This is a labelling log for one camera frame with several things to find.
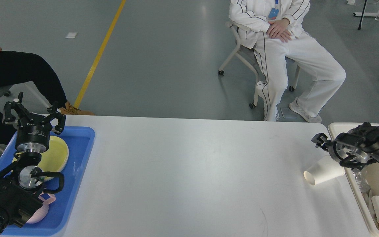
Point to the yellow round plastic plate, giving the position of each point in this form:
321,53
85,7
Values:
33,147

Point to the white wheeled chair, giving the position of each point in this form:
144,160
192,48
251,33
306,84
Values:
248,58

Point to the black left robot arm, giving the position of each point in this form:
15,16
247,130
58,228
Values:
23,181

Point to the silver foil bag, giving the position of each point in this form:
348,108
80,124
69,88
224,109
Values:
359,176

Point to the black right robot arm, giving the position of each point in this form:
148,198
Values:
355,149

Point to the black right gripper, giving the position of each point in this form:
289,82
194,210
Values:
338,151

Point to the person in black trousers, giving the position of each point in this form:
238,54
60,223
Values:
21,67

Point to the beige plastic bin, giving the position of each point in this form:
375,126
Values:
371,176

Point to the person in white tracksuit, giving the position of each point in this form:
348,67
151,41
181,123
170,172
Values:
273,29

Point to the clear floor plate right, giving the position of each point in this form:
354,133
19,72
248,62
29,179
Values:
287,113

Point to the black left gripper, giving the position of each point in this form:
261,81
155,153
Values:
32,137

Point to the pink ribbed mug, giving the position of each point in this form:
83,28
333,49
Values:
42,212

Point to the white paper cup sideways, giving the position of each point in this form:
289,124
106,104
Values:
323,170

